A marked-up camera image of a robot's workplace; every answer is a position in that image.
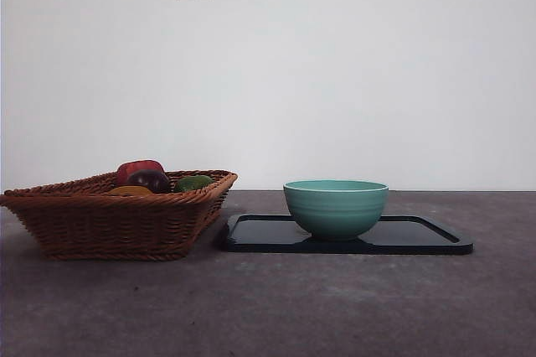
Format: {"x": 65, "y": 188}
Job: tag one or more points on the dark purple plum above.
{"x": 148, "y": 181}

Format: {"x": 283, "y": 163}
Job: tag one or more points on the teal ribbed bowl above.
{"x": 335, "y": 214}

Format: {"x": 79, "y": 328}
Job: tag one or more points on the green avocado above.
{"x": 190, "y": 183}

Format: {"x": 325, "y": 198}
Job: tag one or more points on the red apple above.
{"x": 138, "y": 165}

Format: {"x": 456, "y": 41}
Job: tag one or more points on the dark green rectangular tray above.
{"x": 259, "y": 233}

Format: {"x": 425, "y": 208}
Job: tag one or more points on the brown wicker basket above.
{"x": 104, "y": 227}

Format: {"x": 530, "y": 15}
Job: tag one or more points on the brown kiwifruit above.
{"x": 130, "y": 190}

